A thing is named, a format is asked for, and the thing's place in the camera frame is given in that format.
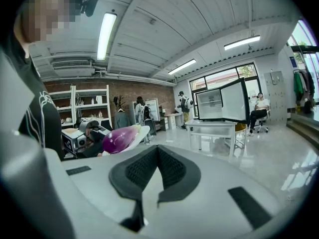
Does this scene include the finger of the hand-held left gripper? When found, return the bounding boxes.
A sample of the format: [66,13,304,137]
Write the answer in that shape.
[88,126,112,144]

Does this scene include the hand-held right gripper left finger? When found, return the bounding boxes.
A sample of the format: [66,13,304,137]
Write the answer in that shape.
[108,144,160,202]

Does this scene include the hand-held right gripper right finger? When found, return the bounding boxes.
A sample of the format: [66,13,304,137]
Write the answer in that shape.
[157,144,201,204]

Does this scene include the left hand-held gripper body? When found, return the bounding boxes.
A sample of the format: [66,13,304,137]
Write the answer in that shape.
[61,118,100,159]

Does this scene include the purple eggplant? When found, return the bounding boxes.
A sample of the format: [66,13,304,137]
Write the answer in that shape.
[102,124,141,154]

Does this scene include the white plate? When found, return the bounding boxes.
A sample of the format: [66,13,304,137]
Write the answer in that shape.
[106,124,152,156]

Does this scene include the black mini fridge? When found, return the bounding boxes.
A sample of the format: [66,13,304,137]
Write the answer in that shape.
[195,77,251,125]

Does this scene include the grey jacket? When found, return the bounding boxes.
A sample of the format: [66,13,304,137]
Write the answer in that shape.
[114,110,131,130]

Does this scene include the white shelving unit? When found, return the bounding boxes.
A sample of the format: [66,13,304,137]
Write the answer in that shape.
[74,84,113,130]
[48,85,77,128]

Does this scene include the black coat stand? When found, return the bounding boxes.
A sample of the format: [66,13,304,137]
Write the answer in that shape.
[113,95,127,111]

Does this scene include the person's black printed t-shirt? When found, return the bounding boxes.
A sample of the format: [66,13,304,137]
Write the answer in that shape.
[0,31,66,161]

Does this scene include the black backpack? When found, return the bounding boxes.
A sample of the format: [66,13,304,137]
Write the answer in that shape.
[142,105,153,121]

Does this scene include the white desk with drawers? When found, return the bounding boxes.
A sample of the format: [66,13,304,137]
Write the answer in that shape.
[159,112,184,131]

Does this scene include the white display fridge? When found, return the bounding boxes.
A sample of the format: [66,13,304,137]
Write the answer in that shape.
[129,98,160,123]

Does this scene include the white table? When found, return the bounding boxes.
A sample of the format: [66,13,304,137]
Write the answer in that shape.
[184,119,239,158]

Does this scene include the ceiling air conditioner unit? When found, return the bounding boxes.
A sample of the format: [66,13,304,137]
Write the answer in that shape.
[51,58,96,78]

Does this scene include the white office chair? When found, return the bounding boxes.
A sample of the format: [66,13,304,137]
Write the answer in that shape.
[256,105,272,134]

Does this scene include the long ceiling light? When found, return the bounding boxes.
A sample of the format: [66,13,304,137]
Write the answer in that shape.
[167,58,197,75]
[223,34,261,51]
[96,11,118,61]

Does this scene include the black-framed window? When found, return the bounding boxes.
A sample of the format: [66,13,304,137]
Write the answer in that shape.
[188,62,262,119]

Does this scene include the grey lockers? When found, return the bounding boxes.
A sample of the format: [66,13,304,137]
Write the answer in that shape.
[263,70,288,122]

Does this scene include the person's head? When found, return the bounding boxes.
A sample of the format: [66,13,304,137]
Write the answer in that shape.
[13,0,83,59]

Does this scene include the wooden steps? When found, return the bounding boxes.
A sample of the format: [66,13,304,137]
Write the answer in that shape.
[286,111,319,148]

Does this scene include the green jacket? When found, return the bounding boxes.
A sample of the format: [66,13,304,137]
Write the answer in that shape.
[293,72,305,102]

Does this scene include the clothes rack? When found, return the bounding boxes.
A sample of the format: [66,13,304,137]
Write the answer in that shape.
[293,68,317,115]

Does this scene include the black head-worn camera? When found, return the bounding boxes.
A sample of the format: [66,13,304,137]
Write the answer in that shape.
[80,0,99,17]

